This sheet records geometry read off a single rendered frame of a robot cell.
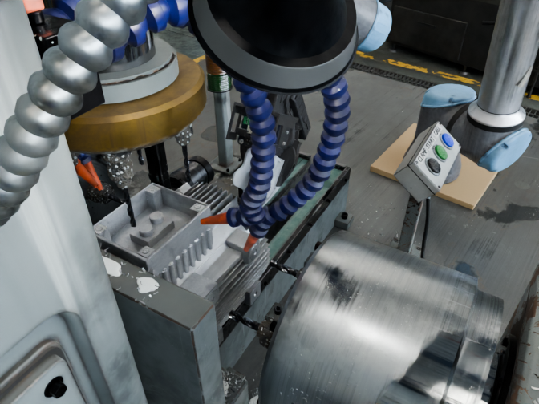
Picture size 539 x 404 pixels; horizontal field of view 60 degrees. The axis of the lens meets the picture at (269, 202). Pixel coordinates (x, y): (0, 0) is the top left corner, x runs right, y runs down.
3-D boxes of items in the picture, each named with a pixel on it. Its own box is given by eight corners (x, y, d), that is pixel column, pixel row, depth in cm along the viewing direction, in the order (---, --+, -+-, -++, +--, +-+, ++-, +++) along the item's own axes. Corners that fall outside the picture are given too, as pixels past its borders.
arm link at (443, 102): (439, 119, 126) (450, 72, 117) (477, 143, 117) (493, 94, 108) (404, 131, 121) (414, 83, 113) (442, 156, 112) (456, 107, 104)
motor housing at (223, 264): (196, 388, 64) (180, 298, 53) (99, 329, 72) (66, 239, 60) (271, 293, 78) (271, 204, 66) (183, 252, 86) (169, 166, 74)
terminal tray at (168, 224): (157, 304, 57) (148, 262, 52) (96, 271, 61) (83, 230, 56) (216, 246, 65) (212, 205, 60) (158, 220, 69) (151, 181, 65)
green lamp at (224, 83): (222, 94, 113) (221, 77, 110) (203, 89, 115) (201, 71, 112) (236, 86, 117) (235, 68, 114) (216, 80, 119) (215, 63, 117)
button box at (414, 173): (418, 204, 83) (442, 191, 79) (391, 175, 83) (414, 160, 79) (442, 159, 95) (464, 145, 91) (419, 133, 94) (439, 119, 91)
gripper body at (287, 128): (222, 143, 64) (243, 54, 61) (251, 145, 71) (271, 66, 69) (270, 158, 61) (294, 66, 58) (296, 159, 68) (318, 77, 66)
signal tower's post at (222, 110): (228, 175, 126) (218, 16, 100) (204, 167, 129) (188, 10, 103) (245, 161, 131) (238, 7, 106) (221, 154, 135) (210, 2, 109)
